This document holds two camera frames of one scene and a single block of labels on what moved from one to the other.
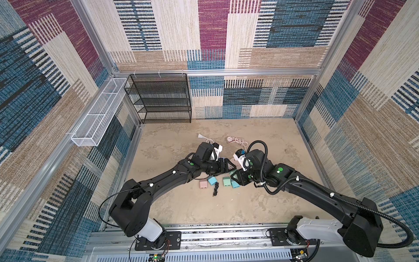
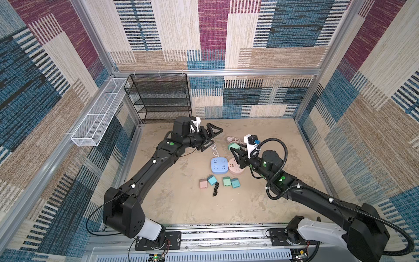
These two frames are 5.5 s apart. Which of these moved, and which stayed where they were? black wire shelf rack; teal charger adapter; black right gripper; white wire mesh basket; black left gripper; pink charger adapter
Moved: black right gripper; black left gripper
Stayed: teal charger adapter; pink charger adapter; white wire mesh basket; black wire shelf rack
